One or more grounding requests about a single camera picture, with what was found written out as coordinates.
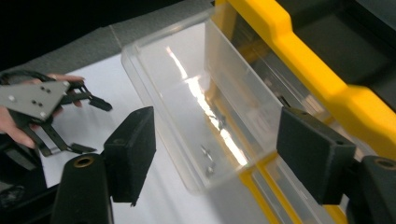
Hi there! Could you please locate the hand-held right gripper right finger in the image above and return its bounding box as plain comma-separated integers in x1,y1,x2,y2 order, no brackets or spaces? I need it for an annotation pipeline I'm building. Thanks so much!
276,106,357,205

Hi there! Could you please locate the left hand-held gripper black cable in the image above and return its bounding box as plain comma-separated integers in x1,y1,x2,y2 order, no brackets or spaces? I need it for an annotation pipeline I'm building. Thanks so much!
0,69,50,86

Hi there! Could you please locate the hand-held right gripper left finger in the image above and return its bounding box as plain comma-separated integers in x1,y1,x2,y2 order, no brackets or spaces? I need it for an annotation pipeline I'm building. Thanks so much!
103,105,157,207

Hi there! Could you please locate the dark curtain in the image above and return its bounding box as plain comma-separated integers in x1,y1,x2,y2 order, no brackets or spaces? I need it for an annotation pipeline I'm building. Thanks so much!
0,0,188,73

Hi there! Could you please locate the yellow black organizer case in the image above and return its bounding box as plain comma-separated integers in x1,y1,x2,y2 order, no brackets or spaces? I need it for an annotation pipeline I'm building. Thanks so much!
211,0,396,224

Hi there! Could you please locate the large clear plastic drawer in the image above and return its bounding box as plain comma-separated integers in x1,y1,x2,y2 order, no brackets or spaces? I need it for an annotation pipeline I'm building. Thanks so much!
120,8,284,196

